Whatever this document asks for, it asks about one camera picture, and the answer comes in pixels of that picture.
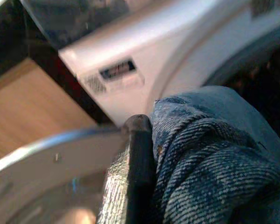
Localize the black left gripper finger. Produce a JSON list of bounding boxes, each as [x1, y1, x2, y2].
[[95, 113, 163, 224]]

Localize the blue denim jeans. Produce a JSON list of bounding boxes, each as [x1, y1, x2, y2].
[[149, 85, 280, 224]]

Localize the white front load washing machine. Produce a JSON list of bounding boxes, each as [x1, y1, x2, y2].
[[21, 0, 280, 131]]

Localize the grey glass washer door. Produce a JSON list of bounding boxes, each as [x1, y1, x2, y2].
[[0, 127, 131, 224]]

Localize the barcode label sticker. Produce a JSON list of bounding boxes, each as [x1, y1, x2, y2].
[[84, 58, 145, 93]]

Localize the brown wooden cabinet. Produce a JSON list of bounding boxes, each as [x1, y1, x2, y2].
[[0, 58, 98, 164]]

